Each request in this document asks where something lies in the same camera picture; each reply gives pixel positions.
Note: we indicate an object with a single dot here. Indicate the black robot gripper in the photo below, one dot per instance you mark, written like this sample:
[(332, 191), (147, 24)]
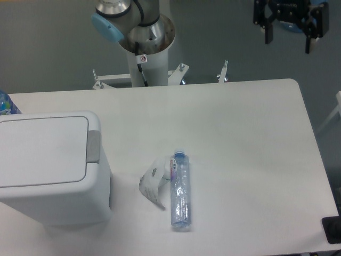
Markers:
[(310, 17)]

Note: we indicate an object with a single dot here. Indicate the white trash can lid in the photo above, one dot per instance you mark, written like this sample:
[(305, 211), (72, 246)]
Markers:
[(43, 151)]

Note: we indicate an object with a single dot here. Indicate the white trash can body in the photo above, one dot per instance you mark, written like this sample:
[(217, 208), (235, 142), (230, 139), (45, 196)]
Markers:
[(84, 201)]

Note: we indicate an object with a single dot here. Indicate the clear plastic water bottle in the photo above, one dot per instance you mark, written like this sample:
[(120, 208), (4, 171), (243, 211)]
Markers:
[(180, 190)]

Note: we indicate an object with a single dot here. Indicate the torn white bottle label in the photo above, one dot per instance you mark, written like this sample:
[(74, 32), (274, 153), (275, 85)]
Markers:
[(156, 176)]

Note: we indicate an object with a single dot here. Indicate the black clamp at table corner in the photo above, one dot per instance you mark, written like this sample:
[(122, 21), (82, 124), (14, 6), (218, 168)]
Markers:
[(331, 226)]

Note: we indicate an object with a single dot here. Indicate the grey lid push button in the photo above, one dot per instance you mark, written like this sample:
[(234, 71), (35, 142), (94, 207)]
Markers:
[(93, 146)]

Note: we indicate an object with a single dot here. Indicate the blue labelled bottle at edge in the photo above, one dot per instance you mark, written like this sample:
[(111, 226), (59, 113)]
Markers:
[(7, 106)]

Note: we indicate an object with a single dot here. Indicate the white frame at right edge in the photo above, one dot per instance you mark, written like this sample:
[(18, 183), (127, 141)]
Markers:
[(331, 119)]

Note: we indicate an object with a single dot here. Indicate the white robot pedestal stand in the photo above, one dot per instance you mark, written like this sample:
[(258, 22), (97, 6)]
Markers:
[(149, 66)]

